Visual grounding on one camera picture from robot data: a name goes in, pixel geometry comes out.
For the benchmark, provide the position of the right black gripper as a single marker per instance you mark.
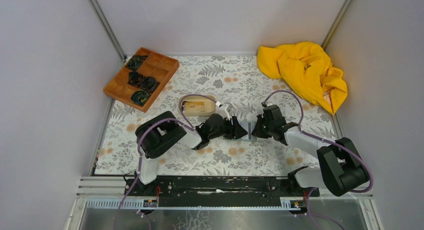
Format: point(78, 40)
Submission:
point(256, 131)

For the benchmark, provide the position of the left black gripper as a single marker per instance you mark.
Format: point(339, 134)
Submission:
point(237, 131)

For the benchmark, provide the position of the green card holder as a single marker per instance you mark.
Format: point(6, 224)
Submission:
point(241, 131)

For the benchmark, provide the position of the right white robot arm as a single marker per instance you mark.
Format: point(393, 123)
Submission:
point(340, 168)

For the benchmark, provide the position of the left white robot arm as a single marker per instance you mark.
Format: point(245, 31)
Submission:
point(158, 135)

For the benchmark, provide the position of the floral table mat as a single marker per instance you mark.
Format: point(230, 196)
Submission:
point(232, 79)

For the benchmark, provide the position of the beige oval tray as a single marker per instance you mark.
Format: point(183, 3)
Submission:
point(209, 103)

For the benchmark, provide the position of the yellow cloth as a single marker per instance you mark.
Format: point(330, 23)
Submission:
point(309, 72)

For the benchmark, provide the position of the orange compartment tray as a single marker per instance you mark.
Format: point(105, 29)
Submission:
point(139, 82)

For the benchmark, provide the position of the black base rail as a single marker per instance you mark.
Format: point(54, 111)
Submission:
point(218, 191)

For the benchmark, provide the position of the right aluminium frame post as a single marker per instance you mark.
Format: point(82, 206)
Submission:
point(336, 23)

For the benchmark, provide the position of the aluminium frame post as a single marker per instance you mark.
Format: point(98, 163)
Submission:
point(336, 23)
point(108, 29)

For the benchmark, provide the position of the left aluminium frame post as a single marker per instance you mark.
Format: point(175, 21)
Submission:
point(108, 29)

